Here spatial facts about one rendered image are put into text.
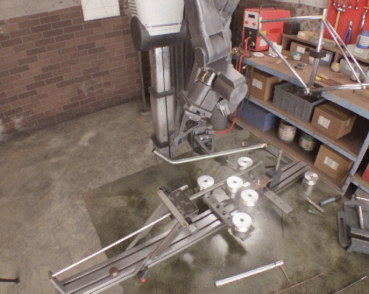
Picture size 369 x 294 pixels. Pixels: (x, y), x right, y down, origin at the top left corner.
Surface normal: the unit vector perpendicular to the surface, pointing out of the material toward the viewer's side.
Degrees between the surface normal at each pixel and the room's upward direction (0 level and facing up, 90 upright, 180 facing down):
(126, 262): 0
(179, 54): 90
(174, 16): 90
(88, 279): 0
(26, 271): 0
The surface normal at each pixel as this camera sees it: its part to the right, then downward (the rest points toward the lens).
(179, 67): -0.34, 0.56
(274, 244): -0.02, -0.80
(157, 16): 0.47, 0.52
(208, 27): 0.51, 0.29
